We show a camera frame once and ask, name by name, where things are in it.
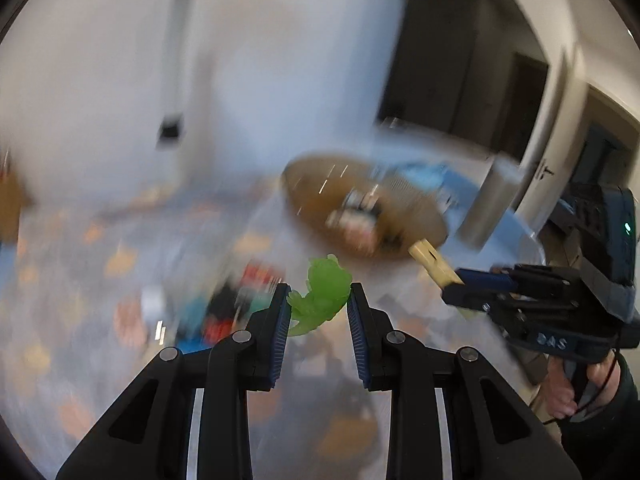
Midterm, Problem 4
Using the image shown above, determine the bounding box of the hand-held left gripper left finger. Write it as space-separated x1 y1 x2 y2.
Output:
55 282 293 480

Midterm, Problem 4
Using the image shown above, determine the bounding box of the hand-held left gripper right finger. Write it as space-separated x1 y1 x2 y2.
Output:
347 282 583 480

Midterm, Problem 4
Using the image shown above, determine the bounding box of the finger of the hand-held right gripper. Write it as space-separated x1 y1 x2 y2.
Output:
441 282 583 333
454 262 582 295

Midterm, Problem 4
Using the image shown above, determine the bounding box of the green plastic toy figure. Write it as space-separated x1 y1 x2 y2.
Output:
286 254 353 337

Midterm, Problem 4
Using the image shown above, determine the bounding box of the golden ribbed bowl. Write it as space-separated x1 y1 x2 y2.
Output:
281 150 449 261

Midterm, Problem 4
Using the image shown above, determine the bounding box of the person's right forearm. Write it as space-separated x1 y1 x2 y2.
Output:
556 350 640 480

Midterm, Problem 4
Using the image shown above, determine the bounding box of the person's right hand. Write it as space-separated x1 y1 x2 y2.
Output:
542 355 621 421

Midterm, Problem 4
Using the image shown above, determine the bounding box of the red and black object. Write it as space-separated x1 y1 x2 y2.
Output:
202 260 283 353

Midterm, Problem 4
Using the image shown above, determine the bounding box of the grey metal cylinder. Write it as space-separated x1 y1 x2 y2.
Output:
459 152 527 251

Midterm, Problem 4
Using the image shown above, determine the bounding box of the white door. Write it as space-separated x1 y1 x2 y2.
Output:
480 0 601 241

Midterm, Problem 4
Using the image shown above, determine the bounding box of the fan-patterned tablecloth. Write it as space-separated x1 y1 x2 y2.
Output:
0 180 551 480

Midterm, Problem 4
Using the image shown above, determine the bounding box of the black wall socket box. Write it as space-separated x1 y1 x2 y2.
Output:
157 115 184 149

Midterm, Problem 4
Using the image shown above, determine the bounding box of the white wall conduit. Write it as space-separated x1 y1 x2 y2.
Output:
159 0 202 151

